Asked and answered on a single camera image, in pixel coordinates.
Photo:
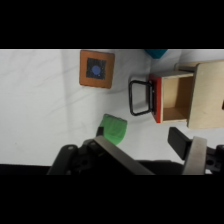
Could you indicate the orange square block blue dot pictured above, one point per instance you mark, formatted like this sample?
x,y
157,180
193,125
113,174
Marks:
x,y
97,69

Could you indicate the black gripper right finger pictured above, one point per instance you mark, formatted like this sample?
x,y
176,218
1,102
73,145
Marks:
x,y
186,148

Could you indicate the wooden box cabinet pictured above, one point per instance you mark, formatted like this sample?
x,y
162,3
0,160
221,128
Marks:
x,y
206,95

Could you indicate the red-fronted wooden drawer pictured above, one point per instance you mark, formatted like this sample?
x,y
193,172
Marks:
x,y
171,98

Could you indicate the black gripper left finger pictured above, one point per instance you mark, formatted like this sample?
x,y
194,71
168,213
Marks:
x,y
113,154

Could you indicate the teal block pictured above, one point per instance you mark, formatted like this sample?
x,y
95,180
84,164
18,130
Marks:
x,y
155,53

